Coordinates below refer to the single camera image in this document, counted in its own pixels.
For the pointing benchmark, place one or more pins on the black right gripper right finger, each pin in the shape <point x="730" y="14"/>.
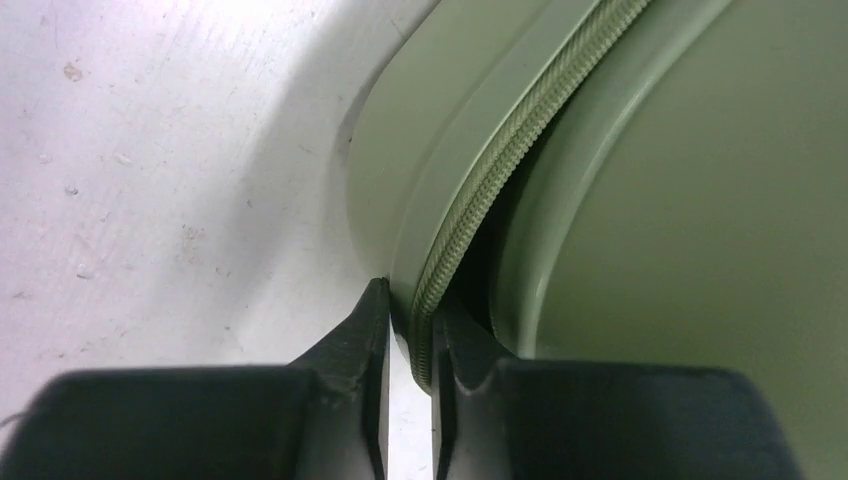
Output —
<point x="497" y="416"/>

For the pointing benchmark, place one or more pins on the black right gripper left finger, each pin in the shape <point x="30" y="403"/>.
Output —
<point x="322" y="416"/>

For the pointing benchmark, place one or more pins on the green hard-shell suitcase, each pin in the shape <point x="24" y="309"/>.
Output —
<point x="663" y="181"/>

